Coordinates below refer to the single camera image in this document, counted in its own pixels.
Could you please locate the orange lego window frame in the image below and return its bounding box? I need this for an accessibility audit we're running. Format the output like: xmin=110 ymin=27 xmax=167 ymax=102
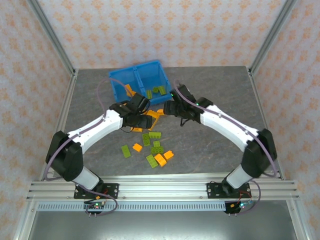
xmin=146 ymin=109 xmax=161 ymax=132

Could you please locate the blue plastic bin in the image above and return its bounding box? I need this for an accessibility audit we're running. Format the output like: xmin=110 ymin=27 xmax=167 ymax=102
xmin=136 ymin=59 xmax=172 ymax=106
xmin=108 ymin=66 xmax=142 ymax=105

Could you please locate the aluminium table edge bar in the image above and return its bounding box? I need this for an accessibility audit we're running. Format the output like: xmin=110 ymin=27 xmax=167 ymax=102
xmin=39 ymin=173 xmax=285 ymax=183

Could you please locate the grey metal lower panel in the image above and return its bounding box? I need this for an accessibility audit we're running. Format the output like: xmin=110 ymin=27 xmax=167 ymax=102
xmin=27 ymin=211 xmax=298 ymax=240

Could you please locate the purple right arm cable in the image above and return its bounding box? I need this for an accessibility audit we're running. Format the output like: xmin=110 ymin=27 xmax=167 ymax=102
xmin=173 ymin=79 xmax=280 ymax=216

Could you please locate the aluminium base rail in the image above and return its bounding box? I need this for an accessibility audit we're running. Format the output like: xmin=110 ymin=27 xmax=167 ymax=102
xmin=26 ymin=181 xmax=301 ymax=201

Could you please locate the aluminium table side rail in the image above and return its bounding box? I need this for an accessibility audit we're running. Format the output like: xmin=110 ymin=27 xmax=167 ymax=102
xmin=247 ymin=66 xmax=286 ymax=181
xmin=38 ymin=69 xmax=79 ymax=181

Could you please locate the grey slotted cable duct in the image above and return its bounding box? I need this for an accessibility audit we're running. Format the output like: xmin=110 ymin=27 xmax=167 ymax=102
xmin=37 ymin=202 xmax=230 ymax=213

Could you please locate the aluminium upright post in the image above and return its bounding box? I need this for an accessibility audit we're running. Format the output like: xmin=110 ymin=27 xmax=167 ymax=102
xmin=26 ymin=0 xmax=77 ymax=77
xmin=248 ymin=0 xmax=299 ymax=76

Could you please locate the aluminium frame leg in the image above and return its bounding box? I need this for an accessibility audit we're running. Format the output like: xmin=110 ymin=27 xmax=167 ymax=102
xmin=12 ymin=199 xmax=38 ymax=240
xmin=284 ymin=199 xmax=311 ymax=240

